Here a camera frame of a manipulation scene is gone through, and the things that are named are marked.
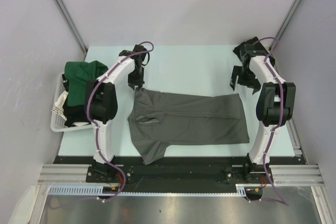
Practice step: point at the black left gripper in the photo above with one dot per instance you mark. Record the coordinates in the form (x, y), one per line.
(138, 82)

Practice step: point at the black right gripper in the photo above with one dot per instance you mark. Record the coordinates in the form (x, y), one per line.
(254, 83)

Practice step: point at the grey t-shirt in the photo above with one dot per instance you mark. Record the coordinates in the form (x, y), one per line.
(160, 119)

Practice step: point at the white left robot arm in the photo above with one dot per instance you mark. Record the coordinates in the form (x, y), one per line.
(101, 103)

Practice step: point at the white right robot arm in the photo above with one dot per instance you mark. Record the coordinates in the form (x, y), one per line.
(275, 103)

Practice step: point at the folded black t-shirt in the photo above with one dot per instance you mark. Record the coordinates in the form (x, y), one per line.
(254, 40)

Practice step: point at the green t-shirt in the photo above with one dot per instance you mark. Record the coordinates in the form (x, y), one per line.
(77, 74)

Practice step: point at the black t-shirt in basket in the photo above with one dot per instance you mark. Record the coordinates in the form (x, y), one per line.
(74, 115)

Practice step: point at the white printed t-shirt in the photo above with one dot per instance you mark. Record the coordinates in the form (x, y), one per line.
(58, 105)

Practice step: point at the white plastic laundry basket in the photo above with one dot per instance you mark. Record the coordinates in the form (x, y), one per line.
(57, 123)

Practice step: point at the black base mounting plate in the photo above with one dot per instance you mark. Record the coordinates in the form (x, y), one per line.
(182, 175)

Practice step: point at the white slotted cable duct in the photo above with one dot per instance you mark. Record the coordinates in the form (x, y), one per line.
(105, 191)

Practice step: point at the aluminium frame rail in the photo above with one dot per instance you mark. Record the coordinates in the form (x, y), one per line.
(284, 175)

